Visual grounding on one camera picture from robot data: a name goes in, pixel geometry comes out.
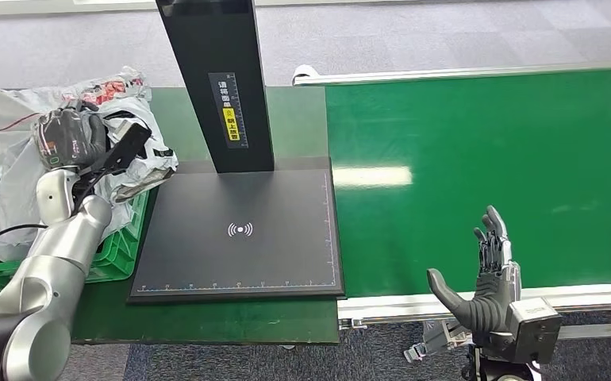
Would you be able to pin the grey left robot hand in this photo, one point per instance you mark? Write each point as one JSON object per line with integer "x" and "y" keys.
{"x": 69, "y": 139}

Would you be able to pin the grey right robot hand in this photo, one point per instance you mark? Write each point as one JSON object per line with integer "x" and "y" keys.
{"x": 487, "y": 313}

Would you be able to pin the white mailer bag red stripe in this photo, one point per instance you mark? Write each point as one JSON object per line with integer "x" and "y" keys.
{"x": 11, "y": 115}

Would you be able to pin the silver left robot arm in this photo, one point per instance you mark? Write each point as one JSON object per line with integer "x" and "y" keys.
{"x": 48, "y": 273}

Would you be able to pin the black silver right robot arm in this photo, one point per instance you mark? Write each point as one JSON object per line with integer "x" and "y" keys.
{"x": 494, "y": 370}

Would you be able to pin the green conveyor belt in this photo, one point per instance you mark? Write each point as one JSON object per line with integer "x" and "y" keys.
{"x": 521, "y": 158}

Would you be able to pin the green plastic crate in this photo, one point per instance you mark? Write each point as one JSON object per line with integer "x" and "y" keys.
{"x": 119, "y": 255}

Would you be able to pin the large grey mailer bag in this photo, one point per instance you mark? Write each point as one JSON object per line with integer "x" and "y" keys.
{"x": 6, "y": 250}

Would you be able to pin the black yellow column label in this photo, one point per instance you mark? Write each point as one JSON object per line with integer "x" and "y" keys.
{"x": 228, "y": 110}

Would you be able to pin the black scanner column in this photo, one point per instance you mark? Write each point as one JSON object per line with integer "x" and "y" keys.
{"x": 216, "y": 47}

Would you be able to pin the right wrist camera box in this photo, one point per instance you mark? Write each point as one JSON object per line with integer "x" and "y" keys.
{"x": 534, "y": 331}

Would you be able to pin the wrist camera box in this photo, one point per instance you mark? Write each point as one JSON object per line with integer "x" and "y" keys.
{"x": 534, "y": 331}
{"x": 127, "y": 144}

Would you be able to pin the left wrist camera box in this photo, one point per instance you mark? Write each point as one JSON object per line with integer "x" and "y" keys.
{"x": 127, "y": 144}

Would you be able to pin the metal conveyor bracket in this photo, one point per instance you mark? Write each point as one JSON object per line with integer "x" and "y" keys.
{"x": 431, "y": 336}

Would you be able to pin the wide aluminium conveyor rail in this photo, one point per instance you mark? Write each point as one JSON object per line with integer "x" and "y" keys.
{"x": 589, "y": 295}

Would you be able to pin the aluminium conveyor frame bar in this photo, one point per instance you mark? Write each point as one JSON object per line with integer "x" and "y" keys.
{"x": 600, "y": 330}

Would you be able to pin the black scanner base plate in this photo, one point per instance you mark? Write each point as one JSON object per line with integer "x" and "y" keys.
{"x": 242, "y": 252}

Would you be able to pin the thin aluminium conveyor rail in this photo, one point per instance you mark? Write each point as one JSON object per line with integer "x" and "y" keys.
{"x": 442, "y": 73}

